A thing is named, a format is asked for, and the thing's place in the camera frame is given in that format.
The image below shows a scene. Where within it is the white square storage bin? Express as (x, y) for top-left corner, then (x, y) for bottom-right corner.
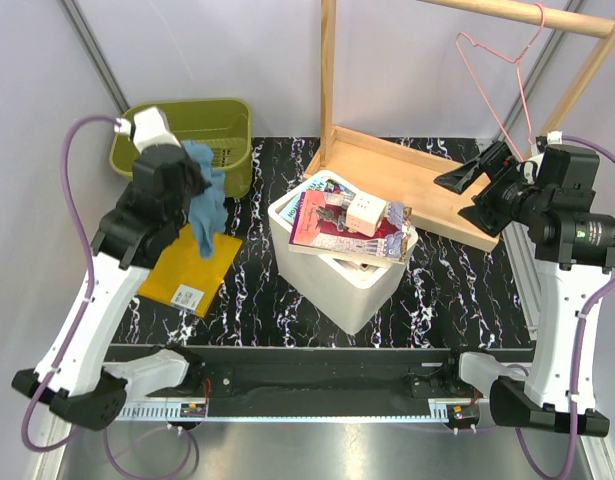
(268, 190), (413, 334)

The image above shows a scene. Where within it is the white cube power adapter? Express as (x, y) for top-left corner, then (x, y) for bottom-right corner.
(345, 192), (387, 237)

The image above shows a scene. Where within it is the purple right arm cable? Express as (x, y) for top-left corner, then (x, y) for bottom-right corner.
(514, 134), (615, 479)

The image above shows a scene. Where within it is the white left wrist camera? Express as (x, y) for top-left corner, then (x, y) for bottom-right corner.
(114, 106), (181, 153)

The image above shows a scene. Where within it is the pink wire hanger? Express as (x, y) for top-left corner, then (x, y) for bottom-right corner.
(455, 2), (547, 164)

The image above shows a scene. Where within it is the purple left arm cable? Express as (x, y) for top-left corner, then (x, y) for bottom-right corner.
(19, 114), (201, 476)

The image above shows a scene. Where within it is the wooden clothes rack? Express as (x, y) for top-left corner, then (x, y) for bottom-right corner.
(306, 1), (615, 252)

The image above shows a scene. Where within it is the black marble pattern mat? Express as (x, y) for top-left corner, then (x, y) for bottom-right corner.
(114, 138), (531, 350)

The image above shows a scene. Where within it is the books stack in bin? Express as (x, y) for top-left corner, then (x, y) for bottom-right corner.
(274, 171), (418, 268)

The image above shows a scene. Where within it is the aluminium frame rail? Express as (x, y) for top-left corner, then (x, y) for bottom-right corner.
(57, 0), (130, 113)

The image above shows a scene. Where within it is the olive green plastic basket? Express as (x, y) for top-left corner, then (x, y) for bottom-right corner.
(109, 97), (254, 200)

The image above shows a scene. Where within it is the teal tank top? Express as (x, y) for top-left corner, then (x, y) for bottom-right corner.
(182, 140), (228, 259)

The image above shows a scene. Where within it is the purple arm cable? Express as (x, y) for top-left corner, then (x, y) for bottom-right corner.
(514, 134), (615, 479)
(19, 114), (201, 476)

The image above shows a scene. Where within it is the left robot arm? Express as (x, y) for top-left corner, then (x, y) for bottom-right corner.
(12, 144), (210, 431)

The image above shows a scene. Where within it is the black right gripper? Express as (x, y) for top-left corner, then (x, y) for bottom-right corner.
(433, 140), (550, 238)

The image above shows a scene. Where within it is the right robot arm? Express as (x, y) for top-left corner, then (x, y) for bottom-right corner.
(434, 138), (615, 437)

